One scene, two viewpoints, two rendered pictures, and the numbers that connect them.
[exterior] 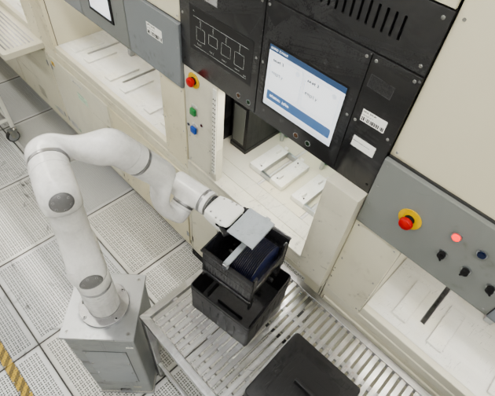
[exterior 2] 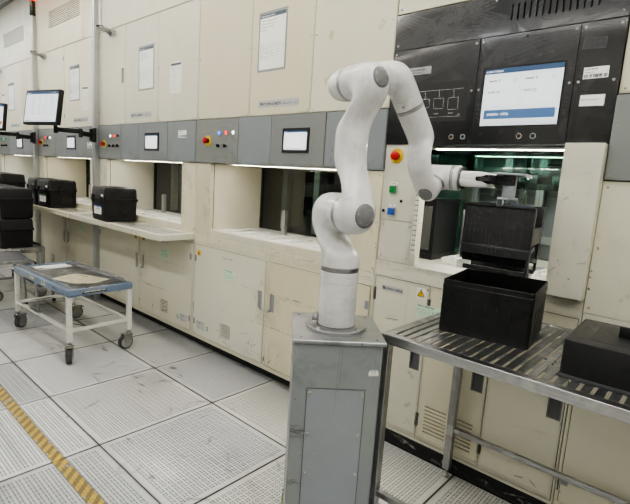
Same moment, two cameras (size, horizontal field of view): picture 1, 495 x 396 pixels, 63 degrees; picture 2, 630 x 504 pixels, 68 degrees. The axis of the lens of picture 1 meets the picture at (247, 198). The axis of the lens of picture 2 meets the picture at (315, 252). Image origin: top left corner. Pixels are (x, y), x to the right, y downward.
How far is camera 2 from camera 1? 145 cm
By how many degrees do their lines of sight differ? 42
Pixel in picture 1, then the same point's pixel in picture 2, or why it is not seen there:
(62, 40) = (217, 226)
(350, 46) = (561, 30)
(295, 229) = not seen: hidden behind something
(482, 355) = not seen: outside the picture
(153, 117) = not seen: hidden behind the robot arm
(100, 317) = (338, 325)
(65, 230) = (356, 141)
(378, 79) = (591, 38)
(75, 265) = (355, 187)
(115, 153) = (407, 73)
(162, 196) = (426, 147)
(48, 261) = (175, 435)
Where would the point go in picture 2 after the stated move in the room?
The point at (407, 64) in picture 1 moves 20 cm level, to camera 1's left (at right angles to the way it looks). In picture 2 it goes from (612, 15) to (550, 11)
